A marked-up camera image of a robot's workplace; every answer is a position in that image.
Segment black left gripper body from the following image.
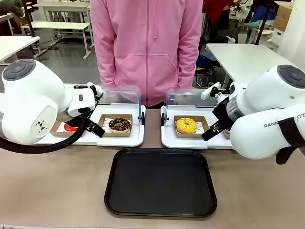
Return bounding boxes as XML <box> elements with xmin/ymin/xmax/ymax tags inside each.
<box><xmin>68</xmin><ymin>107</ymin><xmax>93</xmax><ymax>127</ymax></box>

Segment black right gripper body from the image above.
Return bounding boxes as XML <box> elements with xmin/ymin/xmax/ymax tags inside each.
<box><xmin>212</xmin><ymin>96</ymin><xmax>237</xmax><ymax>131</ymax></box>

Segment brown cardboard donut box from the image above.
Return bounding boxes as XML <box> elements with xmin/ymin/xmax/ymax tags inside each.
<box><xmin>98</xmin><ymin>114</ymin><xmax>133</xmax><ymax>138</ymax></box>
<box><xmin>222</xmin><ymin>128</ymin><xmax>234</xmax><ymax>140</ymax></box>
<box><xmin>173</xmin><ymin>115</ymin><xmax>210</xmax><ymax>139</ymax></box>
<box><xmin>49</xmin><ymin>120</ymin><xmax>80</xmax><ymax>137</ymax></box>

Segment red glazed donut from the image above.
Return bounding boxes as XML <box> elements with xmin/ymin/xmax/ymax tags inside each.
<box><xmin>63</xmin><ymin>123</ymin><xmax>79</xmax><ymax>132</ymax></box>

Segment chocolate sprinkled donut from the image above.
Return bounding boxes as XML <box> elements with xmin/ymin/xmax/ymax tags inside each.
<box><xmin>108</xmin><ymin>117</ymin><xmax>132</xmax><ymax>133</ymax></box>

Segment yellow sprinkled donut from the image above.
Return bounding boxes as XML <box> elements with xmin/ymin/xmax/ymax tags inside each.
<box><xmin>175</xmin><ymin>117</ymin><xmax>198</xmax><ymax>135</ymax></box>

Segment white display tray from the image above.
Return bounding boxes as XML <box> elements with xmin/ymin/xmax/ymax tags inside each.
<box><xmin>160</xmin><ymin>104</ymin><xmax>236</xmax><ymax>150</ymax></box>
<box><xmin>35</xmin><ymin>103</ymin><xmax>146</xmax><ymax>147</ymax></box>

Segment black serving tray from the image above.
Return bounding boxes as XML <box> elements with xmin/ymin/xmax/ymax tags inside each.
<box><xmin>104</xmin><ymin>147</ymin><xmax>218</xmax><ymax>219</ymax></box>

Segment clear plastic display lid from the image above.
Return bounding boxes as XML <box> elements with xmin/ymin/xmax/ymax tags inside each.
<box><xmin>161</xmin><ymin>86</ymin><xmax>216</xmax><ymax>127</ymax></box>
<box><xmin>99</xmin><ymin>84</ymin><xmax>146</xmax><ymax>125</ymax></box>

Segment white background table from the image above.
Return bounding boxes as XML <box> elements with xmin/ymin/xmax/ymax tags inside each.
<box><xmin>30</xmin><ymin>21</ymin><xmax>93</xmax><ymax>60</ymax></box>
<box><xmin>0</xmin><ymin>35</ymin><xmax>41</xmax><ymax>65</ymax></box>
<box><xmin>205</xmin><ymin>42</ymin><xmax>301</xmax><ymax>84</ymax></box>
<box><xmin>31</xmin><ymin>1</ymin><xmax>92</xmax><ymax>23</ymax></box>

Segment person in pink hoodie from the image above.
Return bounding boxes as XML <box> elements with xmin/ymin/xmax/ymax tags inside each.
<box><xmin>90</xmin><ymin>0</ymin><xmax>204</xmax><ymax>107</ymax></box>

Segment black stand pole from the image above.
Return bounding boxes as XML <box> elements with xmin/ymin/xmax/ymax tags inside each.
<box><xmin>254</xmin><ymin>0</ymin><xmax>273</xmax><ymax>46</ymax></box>
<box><xmin>23</xmin><ymin>0</ymin><xmax>41</xmax><ymax>39</ymax></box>

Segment person in red top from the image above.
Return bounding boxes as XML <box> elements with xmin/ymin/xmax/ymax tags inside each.
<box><xmin>203</xmin><ymin>0</ymin><xmax>235</xmax><ymax>26</ymax></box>

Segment person in blue top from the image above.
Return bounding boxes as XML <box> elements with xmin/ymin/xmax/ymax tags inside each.
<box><xmin>251</xmin><ymin>4</ymin><xmax>277</xmax><ymax>23</ymax></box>

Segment stacked cardboard boxes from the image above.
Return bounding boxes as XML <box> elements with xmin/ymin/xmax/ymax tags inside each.
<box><xmin>271</xmin><ymin>0</ymin><xmax>294</xmax><ymax>43</ymax></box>

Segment green bundle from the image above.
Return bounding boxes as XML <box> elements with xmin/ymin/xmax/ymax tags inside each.
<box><xmin>0</xmin><ymin>0</ymin><xmax>25</xmax><ymax>18</ymax></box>

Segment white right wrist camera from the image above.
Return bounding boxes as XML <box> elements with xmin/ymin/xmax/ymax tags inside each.
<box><xmin>200</xmin><ymin>82</ymin><xmax>231</xmax><ymax>102</ymax></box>

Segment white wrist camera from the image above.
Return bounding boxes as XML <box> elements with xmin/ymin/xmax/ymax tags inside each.
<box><xmin>200</xmin><ymin>82</ymin><xmax>231</xmax><ymax>102</ymax></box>
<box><xmin>73</xmin><ymin>81</ymin><xmax>107</xmax><ymax>105</ymax></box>

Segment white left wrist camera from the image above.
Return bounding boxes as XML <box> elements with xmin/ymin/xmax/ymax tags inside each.
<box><xmin>73</xmin><ymin>81</ymin><xmax>107</xmax><ymax>105</ymax></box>

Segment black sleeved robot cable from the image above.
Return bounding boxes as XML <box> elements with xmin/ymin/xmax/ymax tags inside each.
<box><xmin>0</xmin><ymin>116</ymin><xmax>87</xmax><ymax>151</ymax></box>

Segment black strap on arm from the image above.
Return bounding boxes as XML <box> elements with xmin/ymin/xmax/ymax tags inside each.
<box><xmin>275</xmin><ymin>116</ymin><xmax>305</xmax><ymax>165</ymax></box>

